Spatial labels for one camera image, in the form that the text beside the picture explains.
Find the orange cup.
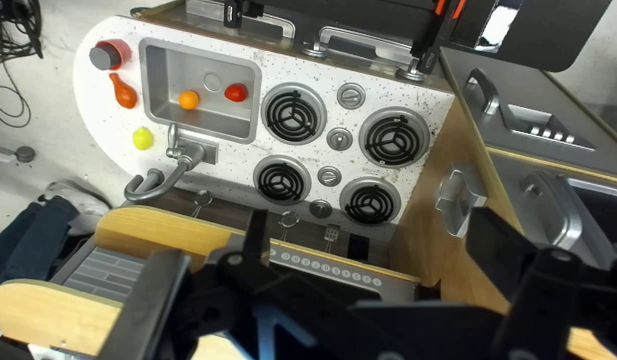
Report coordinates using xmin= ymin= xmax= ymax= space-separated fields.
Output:
xmin=91 ymin=39 xmax=131 ymax=69

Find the silver stove knob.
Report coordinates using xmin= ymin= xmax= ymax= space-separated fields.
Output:
xmin=326 ymin=128 xmax=353 ymax=151
xmin=317 ymin=166 xmax=342 ymax=187
xmin=337 ymin=82 xmax=366 ymax=109

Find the silver toy faucet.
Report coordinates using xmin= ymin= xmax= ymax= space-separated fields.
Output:
xmin=123 ymin=121 xmax=209 ymax=204

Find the yellow toy ball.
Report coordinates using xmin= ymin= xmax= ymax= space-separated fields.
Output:
xmin=132 ymin=128 xmax=155 ymax=150

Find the black stove burner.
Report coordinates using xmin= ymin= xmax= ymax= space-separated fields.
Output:
xmin=341 ymin=179 xmax=401 ymax=224
xmin=255 ymin=160 xmax=309 ymax=201
xmin=360 ymin=111 xmax=428 ymax=167
xmin=263 ymin=88 xmax=325 ymax=144

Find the red toy tomato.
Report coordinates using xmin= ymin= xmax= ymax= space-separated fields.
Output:
xmin=225 ymin=82 xmax=249 ymax=101

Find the orange toy fruit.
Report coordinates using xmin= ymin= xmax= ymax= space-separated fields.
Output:
xmin=178 ymin=90 xmax=200 ymax=109

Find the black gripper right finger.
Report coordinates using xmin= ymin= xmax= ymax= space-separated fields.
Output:
xmin=464 ymin=208 xmax=617 ymax=360

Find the grey cylinder object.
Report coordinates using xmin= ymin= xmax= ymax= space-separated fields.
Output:
xmin=91 ymin=44 xmax=121 ymax=69

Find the orange toy bottle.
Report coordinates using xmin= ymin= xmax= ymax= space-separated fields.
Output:
xmin=110 ymin=73 xmax=139 ymax=107

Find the silver toy sink basin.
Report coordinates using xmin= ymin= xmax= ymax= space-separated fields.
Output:
xmin=140 ymin=37 xmax=261 ymax=141

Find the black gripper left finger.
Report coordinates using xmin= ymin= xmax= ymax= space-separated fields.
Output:
xmin=180 ymin=210 xmax=302 ymax=360

